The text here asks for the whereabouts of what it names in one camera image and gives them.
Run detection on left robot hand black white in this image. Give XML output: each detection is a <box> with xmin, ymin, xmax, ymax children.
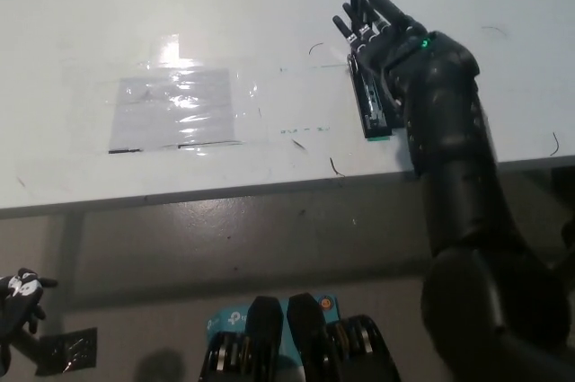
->
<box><xmin>0</xmin><ymin>267</ymin><xmax>59</xmax><ymax>339</ymax></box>

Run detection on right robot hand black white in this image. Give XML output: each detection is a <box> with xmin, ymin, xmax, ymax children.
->
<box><xmin>332</xmin><ymin>0</ymin><xmax>436</xmax><ymax>101</ymax></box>

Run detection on black desk stapler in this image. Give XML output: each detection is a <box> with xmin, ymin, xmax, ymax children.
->
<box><xmin>347</xmin><ymin>0</ymin><xmax>397</xmax><ymax>141</ymax></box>

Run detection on black robot torso blocks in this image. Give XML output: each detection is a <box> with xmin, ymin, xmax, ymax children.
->
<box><xmin>199</xmin><ymin>292</ymin><xmax>402</xmax><ymax>382</ymax></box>

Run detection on dark metal table leg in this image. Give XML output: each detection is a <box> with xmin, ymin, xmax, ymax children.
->
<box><xmin>8</xmin><ymin>330</ymin><xmax>49</xmax><ymax>359</ymax></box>

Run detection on black floor tape patch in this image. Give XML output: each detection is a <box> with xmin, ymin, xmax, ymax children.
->
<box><xmin>34</xmin><ymin>326</ymin><xmax>99</xmax><ymax>378</ymax></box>

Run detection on teal router box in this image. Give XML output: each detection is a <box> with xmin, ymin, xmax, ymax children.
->
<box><xmin>205</xmin><ymin>291</ymin><xmax>339</xmax><ymax>359</ymax></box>

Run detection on taped clear plastic sheet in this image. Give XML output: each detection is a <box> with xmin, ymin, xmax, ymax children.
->
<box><xmin>108</xmin><ymin>67</ymin><xmax>238</xmax><ymax>155</ymax></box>

